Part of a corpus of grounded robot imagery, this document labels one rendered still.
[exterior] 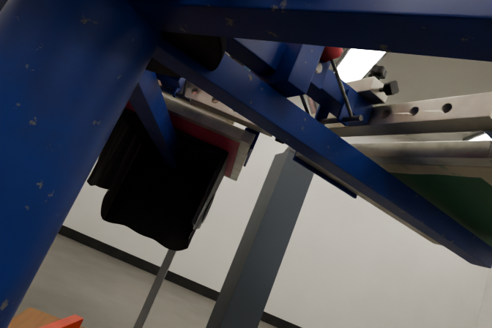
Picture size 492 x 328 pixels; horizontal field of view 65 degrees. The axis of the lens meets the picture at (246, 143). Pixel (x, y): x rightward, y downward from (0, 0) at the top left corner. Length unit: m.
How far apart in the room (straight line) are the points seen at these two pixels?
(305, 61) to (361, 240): 4.78
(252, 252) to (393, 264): 3.80
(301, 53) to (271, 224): 1.35
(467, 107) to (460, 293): 5.30
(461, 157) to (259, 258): 1.31
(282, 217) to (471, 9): 1.71
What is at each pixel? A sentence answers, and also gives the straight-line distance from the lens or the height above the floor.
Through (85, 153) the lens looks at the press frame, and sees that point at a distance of 0.55.
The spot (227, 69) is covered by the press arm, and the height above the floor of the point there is 0.90.
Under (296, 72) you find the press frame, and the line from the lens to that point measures 0.71.
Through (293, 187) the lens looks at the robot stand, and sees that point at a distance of 2.02.
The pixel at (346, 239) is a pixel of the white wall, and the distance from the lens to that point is 5.35.
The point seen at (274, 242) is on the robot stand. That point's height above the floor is 0.74.
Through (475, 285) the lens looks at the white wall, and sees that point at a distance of 6.14.
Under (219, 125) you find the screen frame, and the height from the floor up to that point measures 0.97.
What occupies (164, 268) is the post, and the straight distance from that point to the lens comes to 2.16.
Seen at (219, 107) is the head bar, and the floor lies 1.00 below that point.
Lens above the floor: 0.63
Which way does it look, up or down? 15 degrees up
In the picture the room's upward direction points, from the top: 23 degrees clockwise
